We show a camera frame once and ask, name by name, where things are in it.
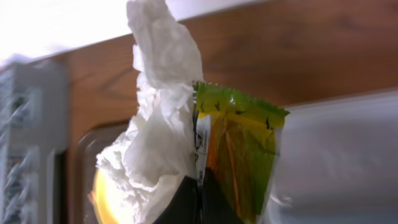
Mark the yellow round plate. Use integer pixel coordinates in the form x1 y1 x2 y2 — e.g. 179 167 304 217
88 169 132 224

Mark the green orange snack wrapper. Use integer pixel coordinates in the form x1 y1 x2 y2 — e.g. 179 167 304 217
193 82 289 223

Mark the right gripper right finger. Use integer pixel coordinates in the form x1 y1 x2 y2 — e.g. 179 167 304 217
201 167 243 224

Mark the clear plastic bin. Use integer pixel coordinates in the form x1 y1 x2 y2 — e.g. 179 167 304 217
264 91 397 223

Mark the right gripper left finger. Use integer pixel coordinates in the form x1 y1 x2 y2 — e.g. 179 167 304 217
154 176 198 224

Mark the grey plastic dish rack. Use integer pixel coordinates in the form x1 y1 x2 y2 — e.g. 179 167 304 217
1 61 69 223

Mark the white tissue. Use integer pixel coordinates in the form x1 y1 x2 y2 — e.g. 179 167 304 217
96 1 203 223

